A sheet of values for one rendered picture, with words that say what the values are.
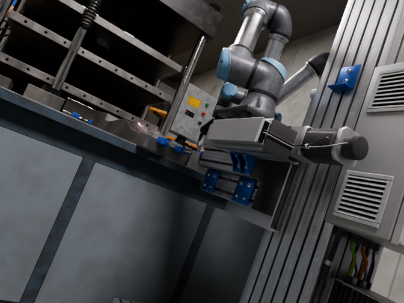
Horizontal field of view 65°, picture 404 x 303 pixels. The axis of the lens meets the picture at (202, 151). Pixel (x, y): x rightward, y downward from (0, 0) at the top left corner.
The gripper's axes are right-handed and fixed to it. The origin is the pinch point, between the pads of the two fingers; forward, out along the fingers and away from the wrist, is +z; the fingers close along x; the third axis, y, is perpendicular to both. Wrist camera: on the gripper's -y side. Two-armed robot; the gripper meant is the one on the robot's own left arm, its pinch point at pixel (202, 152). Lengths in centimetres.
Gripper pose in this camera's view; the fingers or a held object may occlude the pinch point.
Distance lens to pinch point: 159.6
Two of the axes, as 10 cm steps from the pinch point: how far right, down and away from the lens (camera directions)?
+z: -3.7, 9.2, -1.2
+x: 8.0, 3.8, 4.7
